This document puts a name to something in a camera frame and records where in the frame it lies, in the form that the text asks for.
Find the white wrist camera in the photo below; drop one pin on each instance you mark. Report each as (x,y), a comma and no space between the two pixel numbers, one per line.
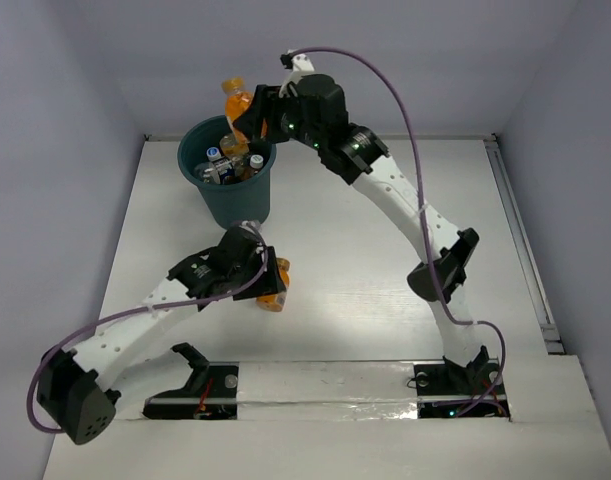
(252,226)
(297,65)

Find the small orange juice bottle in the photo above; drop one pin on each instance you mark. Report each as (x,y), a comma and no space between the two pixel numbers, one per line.
(275,302)

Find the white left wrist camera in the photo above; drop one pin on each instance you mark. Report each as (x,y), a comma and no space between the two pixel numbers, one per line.
(252,226)

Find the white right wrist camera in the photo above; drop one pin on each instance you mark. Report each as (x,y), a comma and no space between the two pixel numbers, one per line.
(297,65)

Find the dark teal plastic bin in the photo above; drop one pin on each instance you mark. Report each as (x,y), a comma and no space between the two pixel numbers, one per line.
(248,200)

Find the long orange label bottle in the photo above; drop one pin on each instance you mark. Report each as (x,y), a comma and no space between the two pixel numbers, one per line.
(254,163)

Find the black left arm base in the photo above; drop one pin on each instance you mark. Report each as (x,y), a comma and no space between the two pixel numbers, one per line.
(209,392)

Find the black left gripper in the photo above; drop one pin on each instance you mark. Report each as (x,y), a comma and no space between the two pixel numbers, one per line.
(267,273)

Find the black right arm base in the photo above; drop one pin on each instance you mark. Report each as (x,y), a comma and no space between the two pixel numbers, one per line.
(446,390)

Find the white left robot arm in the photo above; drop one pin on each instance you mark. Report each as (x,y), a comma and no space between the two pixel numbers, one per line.
(74,391)

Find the small clear blue-label bottle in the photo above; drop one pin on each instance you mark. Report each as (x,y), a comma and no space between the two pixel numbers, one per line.
(224,166)

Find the small orange patterned bottle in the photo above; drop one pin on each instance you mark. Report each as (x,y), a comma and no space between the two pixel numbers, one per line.
(239,98)

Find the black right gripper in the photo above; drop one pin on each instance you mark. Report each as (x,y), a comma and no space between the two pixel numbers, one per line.
(260,108)

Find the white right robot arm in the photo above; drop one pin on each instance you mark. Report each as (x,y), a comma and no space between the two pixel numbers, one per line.
(363,161)

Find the clear plastic bottle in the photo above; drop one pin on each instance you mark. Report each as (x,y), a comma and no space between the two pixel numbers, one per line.
(207,173)

